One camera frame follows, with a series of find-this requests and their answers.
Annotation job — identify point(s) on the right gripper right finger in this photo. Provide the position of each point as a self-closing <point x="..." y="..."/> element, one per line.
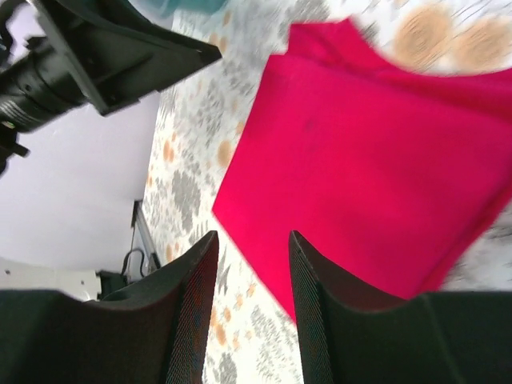
<point x="352" y="332"/>

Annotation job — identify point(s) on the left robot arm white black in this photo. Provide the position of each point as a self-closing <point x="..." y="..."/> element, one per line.
<point x="100" y="53"/>

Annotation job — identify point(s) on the teal transparent plastic bin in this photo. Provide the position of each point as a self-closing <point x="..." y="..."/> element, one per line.
<point x="165" y="8"/>

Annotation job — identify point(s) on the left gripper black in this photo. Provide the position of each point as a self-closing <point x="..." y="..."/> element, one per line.
<point x="104" y="53"/>

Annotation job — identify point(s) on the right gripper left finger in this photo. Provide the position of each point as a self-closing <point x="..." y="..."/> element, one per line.
<point x="152" y="331"/>

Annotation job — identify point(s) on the aluminium frame rail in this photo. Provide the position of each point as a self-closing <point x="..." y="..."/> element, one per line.
<point x="144" y="258"/>

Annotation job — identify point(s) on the red t shirt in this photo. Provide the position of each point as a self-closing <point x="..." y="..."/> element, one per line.
<point x="390" y="174"/>

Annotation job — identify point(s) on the floral patterned table mat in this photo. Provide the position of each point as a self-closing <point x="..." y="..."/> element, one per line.
<point x="200" y="121"/>

